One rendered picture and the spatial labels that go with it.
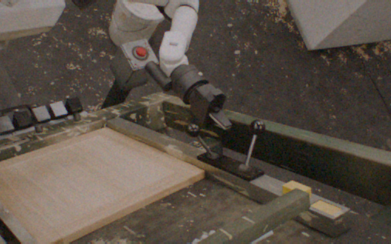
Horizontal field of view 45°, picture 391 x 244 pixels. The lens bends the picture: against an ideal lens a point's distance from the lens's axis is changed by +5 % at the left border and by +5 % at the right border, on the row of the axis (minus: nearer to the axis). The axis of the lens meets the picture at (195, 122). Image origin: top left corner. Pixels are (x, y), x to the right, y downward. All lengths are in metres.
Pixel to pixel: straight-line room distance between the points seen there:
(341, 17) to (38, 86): 2.05
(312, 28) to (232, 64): 0.73
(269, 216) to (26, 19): 0.94
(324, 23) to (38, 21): 2.56
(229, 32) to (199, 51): 0.33
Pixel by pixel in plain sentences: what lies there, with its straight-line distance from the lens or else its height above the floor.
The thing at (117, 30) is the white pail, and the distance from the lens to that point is 2.86.
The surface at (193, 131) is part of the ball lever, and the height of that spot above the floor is 1.43.
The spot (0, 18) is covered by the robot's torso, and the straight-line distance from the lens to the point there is 1.28.
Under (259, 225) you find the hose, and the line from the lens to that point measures 0.50.
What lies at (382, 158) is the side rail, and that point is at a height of 1.61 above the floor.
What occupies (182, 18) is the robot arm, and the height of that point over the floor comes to 1.36.
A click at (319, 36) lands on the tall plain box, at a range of 3.59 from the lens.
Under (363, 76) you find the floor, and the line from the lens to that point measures 3.93.
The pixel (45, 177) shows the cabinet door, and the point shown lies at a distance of 1.35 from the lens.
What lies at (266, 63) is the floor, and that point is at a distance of 3.40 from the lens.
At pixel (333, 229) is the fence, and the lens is 0.93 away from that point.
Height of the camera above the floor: 2.34
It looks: 55 degrees down
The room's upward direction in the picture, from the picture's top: 43 degrees clockwise
